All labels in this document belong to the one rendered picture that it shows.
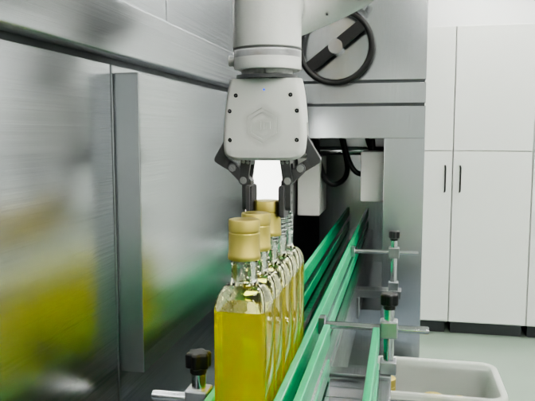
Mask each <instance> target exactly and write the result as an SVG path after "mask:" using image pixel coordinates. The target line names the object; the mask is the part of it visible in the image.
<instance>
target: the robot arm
mask: <svg viewBox="0 0 535 401"><path fill-rule="evenodd" d="M373 1H374V0H232V51H233V52H234V54H233V56H228V65H229V67H234V69H235V70H237V71H239V72H241V74H240V75H237V76H236V79H231V80H230V81H229V86H228V94H227V100H226V108H225V128H224V141H223V143H222V145H221V148H220V149H219V150H218V152H217V154H216V156H215V158H214V161H215V162H216V163H217V164H218V165H220V166H222V167H224V168H225V169H227V170H228V171H229V172H230V173H231V174H232V175H233V176H234V177H235V178H236V179H237V180H238V181H239V183H240V184H241V185H242V209H243V210H246V212H247V211H254V201H255V200H257V185H256V184H254V179H253V174H254V169H255V162H256V161H279V162H280V168H281V174H282V181H281V186H280V187H279V217H280V218H285V217H286V216H288V211H292V209H293V184H294V183H295V182H296V181H297V180H298V179H299V178H300V177H301V176H302V175H303V174H304V173H305V172H306V171H307V170H309V169H311V168H312V167H314V166H316V165H317V164H319V163H320V162H321V161H322V158H321V157H320V155H319V153H318V151H317V150H316V148H315V147H314V144H313V142H312V141H311V140H310V138H309V129H308V116H307V100H306V94H305V89H304V84H303V79H301V78H298V76H297V75H295V74H293V72H300V71H301V70H302V51H301V50H302V36H303V35H305V34H308V33H311V32H313V31H315V30H317V29H321V28H322V27H324V26H327V25H329V24H332V23H334V22H336V21H339V20H341V19H343V18H345V17H347V16H349V15H351V14H353V13H355V12H356V11H358V10H360V9H362V8H363V7H365V6H367V5H368V4H370V3H371V2H373ZM305 156H307V159H306V160H305V161H303V162H301V163H299V164H298V165H297V166H296V167H294V161H293V160H295V159H298V158H303V157H305ZM232 159H234V160H241V163H240V164H238V163H236V162H234V161H233V160H232Z"/></svg>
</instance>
